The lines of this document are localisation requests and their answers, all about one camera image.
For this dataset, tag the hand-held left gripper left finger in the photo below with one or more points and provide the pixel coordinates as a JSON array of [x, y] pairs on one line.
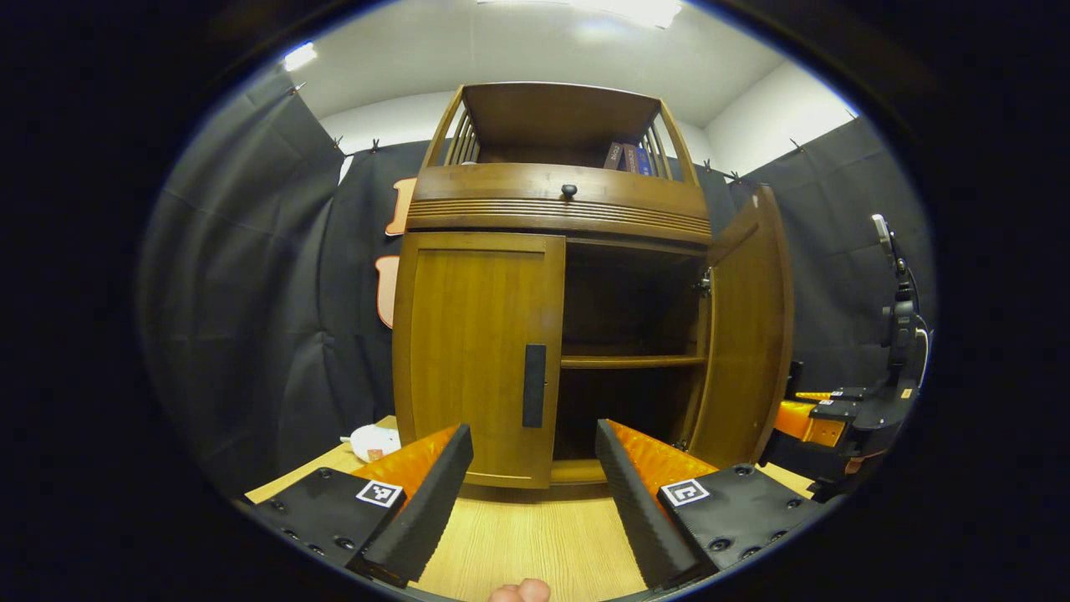
[[426, 510]]

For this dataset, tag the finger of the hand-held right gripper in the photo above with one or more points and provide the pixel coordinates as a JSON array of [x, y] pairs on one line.
[[836, 392], [807, 426]]

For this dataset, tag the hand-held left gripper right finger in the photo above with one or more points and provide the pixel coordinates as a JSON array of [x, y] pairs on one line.
[[635, 510]]

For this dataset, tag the wooden cabinet door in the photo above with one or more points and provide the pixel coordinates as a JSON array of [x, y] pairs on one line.
[[748, 334], [468, 351]]

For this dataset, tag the wooden double-door shoe cabinet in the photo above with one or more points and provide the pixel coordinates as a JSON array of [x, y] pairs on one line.
[[543, 109]]

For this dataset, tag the white plush toy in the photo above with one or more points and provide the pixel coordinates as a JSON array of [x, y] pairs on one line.
[[374, 441]]

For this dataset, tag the black backdrop cloth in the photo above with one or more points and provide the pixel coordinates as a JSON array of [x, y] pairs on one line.
[[242, 276]]

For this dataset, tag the brown book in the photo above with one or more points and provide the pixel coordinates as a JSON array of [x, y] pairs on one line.
[[613, 155]]

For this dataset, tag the small ceiling light panel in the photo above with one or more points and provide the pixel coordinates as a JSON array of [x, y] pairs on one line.
[[300, 56]]

